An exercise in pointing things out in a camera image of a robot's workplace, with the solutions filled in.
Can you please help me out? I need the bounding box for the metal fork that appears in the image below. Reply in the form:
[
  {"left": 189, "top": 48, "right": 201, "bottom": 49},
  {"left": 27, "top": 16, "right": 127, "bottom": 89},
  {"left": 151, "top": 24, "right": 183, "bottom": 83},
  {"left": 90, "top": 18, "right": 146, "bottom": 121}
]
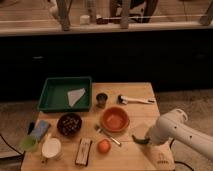
[{"left": 94, "top": 125, "right": 122, "bottom": 147}]

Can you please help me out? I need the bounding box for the black cable right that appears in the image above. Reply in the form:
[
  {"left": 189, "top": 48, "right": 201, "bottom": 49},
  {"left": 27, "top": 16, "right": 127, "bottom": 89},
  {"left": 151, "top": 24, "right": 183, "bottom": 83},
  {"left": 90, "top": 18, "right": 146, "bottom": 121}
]
[{"left": 169, "top": 139, "right": 196, "bottom": 171}]

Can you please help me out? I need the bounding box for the blue sponge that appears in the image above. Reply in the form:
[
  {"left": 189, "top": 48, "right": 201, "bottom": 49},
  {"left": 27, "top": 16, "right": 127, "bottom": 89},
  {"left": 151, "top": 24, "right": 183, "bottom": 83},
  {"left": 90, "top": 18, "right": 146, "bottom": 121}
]
[{"left": 31, "top": 120, "right": 51, "bottom": 141}]

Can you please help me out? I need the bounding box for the dark brown bowl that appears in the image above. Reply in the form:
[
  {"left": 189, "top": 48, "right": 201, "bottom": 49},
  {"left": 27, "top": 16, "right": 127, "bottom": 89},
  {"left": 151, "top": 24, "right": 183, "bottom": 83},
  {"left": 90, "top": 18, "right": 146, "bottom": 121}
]
[{"left": 57, "top": 113, "right": 82, "bottom": 136}]

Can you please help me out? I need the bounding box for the green plastic cup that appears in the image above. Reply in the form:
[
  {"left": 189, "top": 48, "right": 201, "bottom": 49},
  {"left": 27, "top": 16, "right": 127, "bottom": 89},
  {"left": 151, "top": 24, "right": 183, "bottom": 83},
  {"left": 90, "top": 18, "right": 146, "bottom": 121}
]
[{"left": 20, "top": 135, "right": 38, "bottom": 152}]

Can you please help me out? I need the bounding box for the black cable left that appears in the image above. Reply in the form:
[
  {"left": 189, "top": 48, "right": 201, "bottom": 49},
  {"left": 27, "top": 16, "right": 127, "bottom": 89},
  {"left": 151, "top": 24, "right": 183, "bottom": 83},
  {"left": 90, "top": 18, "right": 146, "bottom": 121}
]
[{"left": 0, "top": 133, "right": 25, "bottom": 157}]

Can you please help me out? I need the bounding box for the black cable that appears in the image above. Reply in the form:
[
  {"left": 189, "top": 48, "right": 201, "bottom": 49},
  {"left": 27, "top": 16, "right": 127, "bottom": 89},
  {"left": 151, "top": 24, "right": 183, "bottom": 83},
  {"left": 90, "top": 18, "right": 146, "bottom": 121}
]
[
  {"left": 169, "top": 139, "right": 196, "bottom": 171},
  {"left": 0, "top": 133, "right": 25, "bottom": 157}
]

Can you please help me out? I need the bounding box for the green pepper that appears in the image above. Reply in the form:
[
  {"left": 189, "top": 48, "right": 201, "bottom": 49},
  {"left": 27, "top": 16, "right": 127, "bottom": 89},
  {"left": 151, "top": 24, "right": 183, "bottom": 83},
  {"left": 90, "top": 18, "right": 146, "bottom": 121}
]
[{"left": 132, "top": 135, "right": 150, "bottom": 145}]

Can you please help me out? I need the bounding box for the green plastic tray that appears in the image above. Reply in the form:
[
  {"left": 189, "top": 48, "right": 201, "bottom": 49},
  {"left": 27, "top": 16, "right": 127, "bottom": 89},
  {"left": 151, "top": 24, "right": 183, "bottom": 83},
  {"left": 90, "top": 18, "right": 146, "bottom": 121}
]
[{"left": 38, "top": 77, "right": 92, "bottom": 113}]

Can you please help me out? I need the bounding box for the white cup on shelf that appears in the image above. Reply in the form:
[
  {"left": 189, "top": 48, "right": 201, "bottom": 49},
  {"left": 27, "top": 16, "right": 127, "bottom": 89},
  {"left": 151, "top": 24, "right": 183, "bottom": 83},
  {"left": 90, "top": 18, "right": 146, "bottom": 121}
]
[{"left": 80, "top": 15, "right": 90, "bottom": 25}]

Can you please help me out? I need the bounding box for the white mug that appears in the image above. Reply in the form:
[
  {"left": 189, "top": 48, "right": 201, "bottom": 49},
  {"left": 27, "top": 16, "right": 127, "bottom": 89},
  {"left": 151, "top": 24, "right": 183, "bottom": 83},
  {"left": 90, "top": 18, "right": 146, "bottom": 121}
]
[{"left": 41, "top": 138, "right": 62, "bottom": 162}]

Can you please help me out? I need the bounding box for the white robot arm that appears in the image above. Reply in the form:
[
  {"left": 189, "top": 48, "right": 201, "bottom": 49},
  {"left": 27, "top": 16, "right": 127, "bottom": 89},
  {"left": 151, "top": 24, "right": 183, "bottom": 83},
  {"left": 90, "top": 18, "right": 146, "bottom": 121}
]
[{"left": 146, "top": 108, "right": 213, "bottom": 161}]

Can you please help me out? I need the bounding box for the white handled brush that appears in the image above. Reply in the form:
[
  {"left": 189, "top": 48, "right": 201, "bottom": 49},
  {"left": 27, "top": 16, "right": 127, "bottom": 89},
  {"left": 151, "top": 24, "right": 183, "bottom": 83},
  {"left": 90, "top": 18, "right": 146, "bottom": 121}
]
[{"left": 118, "top": 95, "right": 155, "bottom": 104}]

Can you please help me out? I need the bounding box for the orange fruit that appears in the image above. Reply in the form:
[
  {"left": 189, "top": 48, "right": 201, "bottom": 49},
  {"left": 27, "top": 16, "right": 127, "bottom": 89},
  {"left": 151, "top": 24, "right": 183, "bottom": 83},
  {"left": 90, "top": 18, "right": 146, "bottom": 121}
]
[{"left": 97, "top": 139, "right": 111, "bottom": 154}]

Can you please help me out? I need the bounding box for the small metal cup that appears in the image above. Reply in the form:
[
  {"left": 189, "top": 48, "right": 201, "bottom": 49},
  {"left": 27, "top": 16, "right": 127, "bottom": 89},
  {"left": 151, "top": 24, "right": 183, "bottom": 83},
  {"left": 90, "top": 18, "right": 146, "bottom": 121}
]
[{"left": 96, "top": 93, "right": 108, "bottom": 108}]

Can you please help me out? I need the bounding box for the orange bowl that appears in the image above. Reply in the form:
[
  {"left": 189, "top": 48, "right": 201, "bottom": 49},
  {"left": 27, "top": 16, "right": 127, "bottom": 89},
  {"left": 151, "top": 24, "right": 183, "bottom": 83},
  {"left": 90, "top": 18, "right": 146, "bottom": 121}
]
[{"left": 100, "top": 107, "right": 130, "bottom": 133}]

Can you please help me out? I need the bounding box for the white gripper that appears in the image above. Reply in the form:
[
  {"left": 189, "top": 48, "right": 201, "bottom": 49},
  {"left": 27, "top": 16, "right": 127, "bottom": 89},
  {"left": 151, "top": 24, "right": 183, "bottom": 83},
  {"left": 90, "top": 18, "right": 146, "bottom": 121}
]
[{"left": 146, "top": 126, "right": 167, "bottom": 145}]

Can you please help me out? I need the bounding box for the wooden block with metal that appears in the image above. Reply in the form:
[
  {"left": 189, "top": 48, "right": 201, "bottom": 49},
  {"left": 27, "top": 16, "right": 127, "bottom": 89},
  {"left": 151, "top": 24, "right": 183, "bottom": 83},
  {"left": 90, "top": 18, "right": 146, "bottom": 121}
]
[{"left": 75, "top": 138, "right": 92, "bottom": 166}]

